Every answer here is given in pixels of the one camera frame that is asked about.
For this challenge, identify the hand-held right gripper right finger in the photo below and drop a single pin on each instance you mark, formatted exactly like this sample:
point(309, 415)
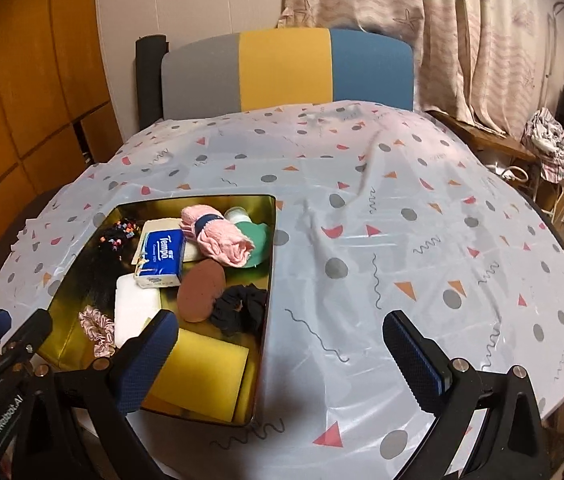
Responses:
point(414, 355)

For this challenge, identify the pink patterned curtain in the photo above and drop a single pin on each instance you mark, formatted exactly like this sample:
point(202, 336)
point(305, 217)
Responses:
point(437, 10)

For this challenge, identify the grey yellow blue chair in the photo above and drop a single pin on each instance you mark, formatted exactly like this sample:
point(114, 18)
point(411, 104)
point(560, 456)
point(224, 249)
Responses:
point(287, 65)

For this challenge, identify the white sponge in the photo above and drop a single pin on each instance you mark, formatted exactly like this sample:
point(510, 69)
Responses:
point(134, 310)

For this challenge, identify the pile of clothes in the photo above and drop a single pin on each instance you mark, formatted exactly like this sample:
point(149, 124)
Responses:
point(552, 145)

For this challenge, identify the pink plush toy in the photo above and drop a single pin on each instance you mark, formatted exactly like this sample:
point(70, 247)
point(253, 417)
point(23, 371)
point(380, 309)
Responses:
point(222, 245)

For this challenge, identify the pink scrunchie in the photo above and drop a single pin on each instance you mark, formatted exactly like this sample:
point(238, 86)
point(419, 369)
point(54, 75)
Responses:
point(97, 330)

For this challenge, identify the gold tin box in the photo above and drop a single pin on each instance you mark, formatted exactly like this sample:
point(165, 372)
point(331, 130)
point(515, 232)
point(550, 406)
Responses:
point(64, 317)

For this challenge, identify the black scrunchie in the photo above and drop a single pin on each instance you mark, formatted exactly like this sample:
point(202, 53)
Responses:
point(237, 310)

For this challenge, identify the wooden wardrobe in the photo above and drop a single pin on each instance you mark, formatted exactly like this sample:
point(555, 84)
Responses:
point(27, 85)

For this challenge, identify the patterned plastic tablecloth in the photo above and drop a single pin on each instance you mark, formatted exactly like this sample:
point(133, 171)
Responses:
point(412, 185)

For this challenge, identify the brown powder puff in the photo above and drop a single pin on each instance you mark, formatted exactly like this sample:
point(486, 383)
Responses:
point(202, 290)

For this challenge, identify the blue white tissue packet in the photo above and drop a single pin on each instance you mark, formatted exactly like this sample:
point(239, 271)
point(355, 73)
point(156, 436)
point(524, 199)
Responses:
point(162, 260)

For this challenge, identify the green bottle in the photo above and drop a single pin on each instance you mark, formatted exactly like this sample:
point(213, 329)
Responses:
point(257, 235)

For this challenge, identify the wooden side table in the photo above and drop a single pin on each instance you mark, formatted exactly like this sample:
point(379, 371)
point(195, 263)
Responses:
point(487, 137)

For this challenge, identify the yellow sponge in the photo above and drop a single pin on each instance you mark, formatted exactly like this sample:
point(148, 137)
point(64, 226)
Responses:
point(207, 375)

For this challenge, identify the black beaded wig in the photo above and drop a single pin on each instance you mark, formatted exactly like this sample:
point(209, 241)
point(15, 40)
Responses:
point(102, 270)

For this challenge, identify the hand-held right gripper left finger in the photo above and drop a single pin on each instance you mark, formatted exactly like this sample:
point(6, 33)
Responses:
point(147, 360)

